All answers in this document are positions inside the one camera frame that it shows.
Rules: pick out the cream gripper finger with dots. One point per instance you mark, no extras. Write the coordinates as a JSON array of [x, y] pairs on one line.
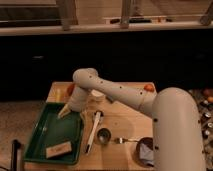
[[64, 111], [82, 115]]

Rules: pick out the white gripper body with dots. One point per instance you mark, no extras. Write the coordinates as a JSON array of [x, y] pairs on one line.
[[78, 99]]

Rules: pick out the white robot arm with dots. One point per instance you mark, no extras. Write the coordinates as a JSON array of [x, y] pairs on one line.
[[177, 136]]

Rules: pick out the orange pepper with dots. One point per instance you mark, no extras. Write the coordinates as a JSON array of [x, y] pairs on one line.
[[70, 89]]

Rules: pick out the green plastic tray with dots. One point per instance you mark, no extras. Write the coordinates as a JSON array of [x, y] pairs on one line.
[[49, 130]]

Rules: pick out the yellow corn cob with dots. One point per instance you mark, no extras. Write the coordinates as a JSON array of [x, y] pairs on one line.
[[58, 95]]

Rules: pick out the white cup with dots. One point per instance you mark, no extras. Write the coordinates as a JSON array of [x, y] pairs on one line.
[[97, 96]]

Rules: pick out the small metal cup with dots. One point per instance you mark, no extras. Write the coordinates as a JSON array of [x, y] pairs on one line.
[[104, 136]]

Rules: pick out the wooden block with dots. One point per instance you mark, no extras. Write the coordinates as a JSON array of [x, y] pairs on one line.
[[58, 150]]

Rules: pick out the metal fork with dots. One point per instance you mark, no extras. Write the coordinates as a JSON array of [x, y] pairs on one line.
[[121, 140]]

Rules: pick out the orange fruit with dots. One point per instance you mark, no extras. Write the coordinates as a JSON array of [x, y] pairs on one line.
[[149, 87]]

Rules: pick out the dark brown bowl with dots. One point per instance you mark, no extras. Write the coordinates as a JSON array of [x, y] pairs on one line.
[[144, 152]]

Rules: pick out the wooden railing shelf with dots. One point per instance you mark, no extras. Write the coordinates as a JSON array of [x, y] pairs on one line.
[[40, 17]]

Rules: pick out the white handled knife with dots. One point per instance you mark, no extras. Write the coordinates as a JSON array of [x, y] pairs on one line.
[[97, 119]]

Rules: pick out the black stand post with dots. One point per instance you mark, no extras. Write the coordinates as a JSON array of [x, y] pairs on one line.
[[16, 145]]

